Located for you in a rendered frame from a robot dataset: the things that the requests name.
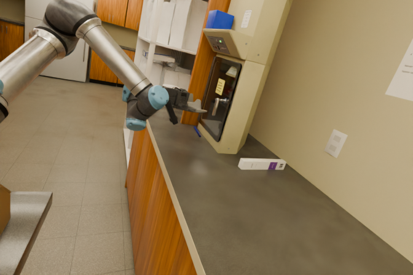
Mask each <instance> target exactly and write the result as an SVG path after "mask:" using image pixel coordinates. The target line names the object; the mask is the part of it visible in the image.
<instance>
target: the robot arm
mask: <svg viewBox="0 0 413 275"><path fill-rule="evenodd" d="M80 38H81V39H83V40H84V41H86V43H87V44H88V45H89V46H90V47H91V48H92V50H93V51H94V52H95V53H96V54H97V55H98V56H99V57H100V58H101V59H102V60H103V62H104V63H105V64H106V65H107V66H108V67H109V69H110V70H111V71H112V72H113V73H114V74H115V75H116V76H117V77H118V78H119V79H120V81H121V82H122V83H123V84H124V87H123V91H122V100H123V101H125V102H126V103H127V116H126V127H127V128H128V129H130V130H133V131H141V130H143V129H145V127H146V124H147V122H146V120H147V119H148V118H149V117H151V116H152V115H153V114H154V113H156V112H157V111H158V110H160V109H161V108H163V106H165V107H166V110H167V112H168V115H169V118H170V121H171V122H172V124H174V125H175V124H177V123H178V118H177V116H176V115H175V112H174V110H173V108H175V109H179V110H185V111H188V112H196V113H205V112H207V110H203V109H201V100H199V99H196V101H195V102H193V94H192V93H191V94H190V93H189V92H187V91H186V89H182V88H177V87H175V88H174V87H173V88H168V87H166V86H160V85H155V86H153V84H152V83H151V82H150V81H149V80H148V78H147V77H146V76H145V75H144V74H143V73H142V72H141V71H140V69H139V68H138V67H137V66H136V64H135V63H134V62H133V61H132V60H131V59H130V58H129V57H128V55H127V54H126V53H125V52H124V51H123V50H122V49H121V47H120V46H119V45H118V44H117V42H116V41H115V40H114V39H113V38H112V37H111V36H110V35H109V33H108V32H107V31H106V30H105V29H104V28H103V27H102V25H101V20H100V18H99V17H98V16H97V15H96V13H95V12H94V11H93V10H92V9H90V8H89V7H88V6H86V5H85V4H84V3H82V2H80V1H78V0H52V1H50V2H49V4H48V5H47V8H46V10H45V14H44V18H43V20H42V21H41V22H40V24H38V25H37V26H36V27H35V28H33V29H32V30H31V31H30V32H29V40H28V41H26V42H25V43H24V44H23V45H21V46H20V47H19V48H18V49H16V50H15V51H14V52H13V53H11V54H10V55H9V56H8V57H7V58H5V59H4V60H2V61H1V62H0V123H1V122H2V121H3V120H4V119H5V118H6V117H7V116H8V115H9V110H8V107H7V106H8V105H9V104H10V103H11V102H12V101H13V100H14V99H15V98H16V97H17V96H18V95H19V94H20V93H21V92H22V91H23V90H24V89H25V88H26V87H27V86H28V85H29V84H30V83H31V82H32V81H33V80H34V79H35V78H36V77H37V76H38V75H39V74H40V73H41V72H42V71H43V70H44V69H45V68H46V67H47V66H48V65H49V64H50V63H51V62H52V61H53V60H61V59H63V58H64V57H66V56H68V55H70V54H71V53H72V52H73V51H74V50H75V48H76V45H77V43H78V41H79V39H80Z"/></svg>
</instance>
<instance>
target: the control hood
mask: <svg viewBox="0 0 413 275"><path fill-rule="evenodd" d="M203 32H204V34H205V36H206V38H207V40H208V42H209V44H210V46H211V48H212V50H213V51H214V52H217V53H222V54H224V55H229V56H233V57H236V58H240V59H243V60H245V59H246V56H247V54H248V50H249V47H250V43H251V40H252V36H249V35H246V34H243V33H240V32H237V31H234V30H231V29H206V28H203ZM208 36H213V37H222V38H223V39H224V42H225V43H226V46H227V48H228V50H229V53H230V54H227V53H223V52H218V51H215V50H214V48H213V46H212V44H211V42H210V40H209V38H208Z"/></svg>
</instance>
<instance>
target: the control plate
mask: <svg viewBox="0 0 413 275"><path fill-rule="evenodd" d="M208 38H209V40H210V42H211V44H212V46H213V48H214V50H215V51H218V52H223V53H227V54H230V53H229V50H228V48H227V46H226V43H225V42H224V39H223V38H222V37H213V36H208ZM216 40H217V41H216ZM220 41H221V42H220ZM217 45H218V46H219V48H220V47H221V48H220V50H219V49H218V46H217ZM215 46H216V47H217V48H215ZM222 48H223V49H222ZM224 48H225V49H224Z"/></svg>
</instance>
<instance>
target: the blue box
mask: <svg viewBox="0 0 413 275"><path fill-rule="evenodd" d="M233 20H234V16H233V15H231V14H227V13H225V12H222V11H220V10H211V11H209V15H208V20H207V23H206V27H205V28H206V29H231V27H232V23H233Z"/></svg>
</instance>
